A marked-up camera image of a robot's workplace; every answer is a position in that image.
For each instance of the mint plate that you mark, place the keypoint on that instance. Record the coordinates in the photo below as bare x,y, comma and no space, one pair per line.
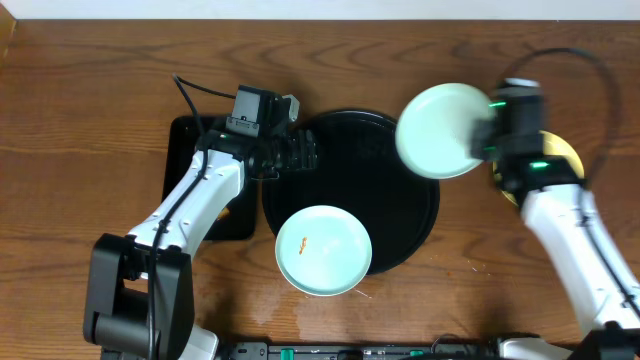
323,250
433,136

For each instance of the rectangular black tray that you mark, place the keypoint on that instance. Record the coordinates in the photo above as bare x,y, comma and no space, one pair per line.
240,224

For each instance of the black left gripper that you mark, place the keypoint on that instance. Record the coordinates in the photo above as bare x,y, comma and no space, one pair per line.
298,150

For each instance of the yellow plate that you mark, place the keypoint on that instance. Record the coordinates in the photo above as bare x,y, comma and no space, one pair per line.
560,155

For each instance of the yellow green sponge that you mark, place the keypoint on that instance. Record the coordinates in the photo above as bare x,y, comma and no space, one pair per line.
223,214

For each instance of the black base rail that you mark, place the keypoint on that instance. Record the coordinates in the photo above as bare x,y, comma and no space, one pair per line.
264,351

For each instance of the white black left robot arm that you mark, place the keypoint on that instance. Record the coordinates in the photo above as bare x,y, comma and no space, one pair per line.
140,297

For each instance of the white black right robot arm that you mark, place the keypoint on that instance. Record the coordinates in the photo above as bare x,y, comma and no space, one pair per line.
556,206

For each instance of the round black tray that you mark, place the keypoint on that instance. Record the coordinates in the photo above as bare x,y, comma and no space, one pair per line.
360,172

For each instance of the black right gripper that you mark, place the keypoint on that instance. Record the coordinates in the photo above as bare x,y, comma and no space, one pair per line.
483,129

